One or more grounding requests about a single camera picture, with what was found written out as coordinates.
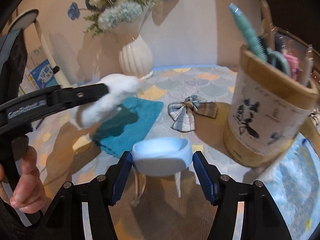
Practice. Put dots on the light blue tissue pack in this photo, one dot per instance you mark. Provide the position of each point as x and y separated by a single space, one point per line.
293 182

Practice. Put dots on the wooden pencil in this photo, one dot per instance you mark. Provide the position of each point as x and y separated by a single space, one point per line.
268 26

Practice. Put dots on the black sleeve forearm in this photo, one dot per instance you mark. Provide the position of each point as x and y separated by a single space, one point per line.
12 227

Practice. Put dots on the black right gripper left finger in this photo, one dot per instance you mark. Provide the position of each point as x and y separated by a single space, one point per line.
63 218

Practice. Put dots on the teal towel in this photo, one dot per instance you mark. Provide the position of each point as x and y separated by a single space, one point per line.
129 126

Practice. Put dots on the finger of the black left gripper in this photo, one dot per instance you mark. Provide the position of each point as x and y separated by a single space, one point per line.
67 98

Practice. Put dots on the person's left hand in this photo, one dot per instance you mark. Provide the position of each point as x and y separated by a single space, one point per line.
29 195

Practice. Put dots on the plaid fabric bow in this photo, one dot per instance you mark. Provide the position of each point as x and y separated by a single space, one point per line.
182 113

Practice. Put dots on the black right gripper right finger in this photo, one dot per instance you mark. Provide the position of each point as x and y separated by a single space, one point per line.
262 218

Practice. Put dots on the cream fluffy plush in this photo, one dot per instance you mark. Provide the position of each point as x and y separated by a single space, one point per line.
120 88

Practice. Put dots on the stack of books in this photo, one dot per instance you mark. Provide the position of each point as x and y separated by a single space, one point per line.
38 73

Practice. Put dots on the glass lid wicker basket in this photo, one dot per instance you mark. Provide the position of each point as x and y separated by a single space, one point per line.
310 129

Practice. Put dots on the pink pen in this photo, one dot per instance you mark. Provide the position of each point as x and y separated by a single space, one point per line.
294 65

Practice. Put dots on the bamboo pen holder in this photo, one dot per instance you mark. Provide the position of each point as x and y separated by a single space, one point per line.
267 110

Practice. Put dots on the white desk lamp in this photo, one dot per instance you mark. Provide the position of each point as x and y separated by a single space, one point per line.
23 21

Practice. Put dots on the blue white flower bouquet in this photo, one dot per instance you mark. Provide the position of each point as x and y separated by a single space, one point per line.
105 15

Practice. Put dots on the white ribbed vase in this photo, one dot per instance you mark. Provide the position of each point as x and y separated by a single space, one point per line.
135 56

